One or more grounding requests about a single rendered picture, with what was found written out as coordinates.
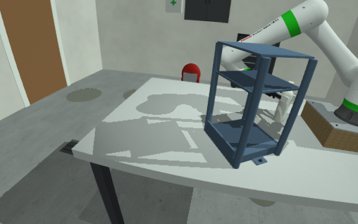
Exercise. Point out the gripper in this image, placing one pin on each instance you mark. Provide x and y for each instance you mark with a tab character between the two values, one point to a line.
281	97

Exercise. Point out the white plastic bottle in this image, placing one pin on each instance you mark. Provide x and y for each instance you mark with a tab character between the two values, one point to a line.
282	108

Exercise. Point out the blue metal shelving unit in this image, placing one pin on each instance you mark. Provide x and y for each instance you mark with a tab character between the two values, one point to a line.
256	82

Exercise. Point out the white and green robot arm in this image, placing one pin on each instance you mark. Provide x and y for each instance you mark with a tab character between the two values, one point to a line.
308	17

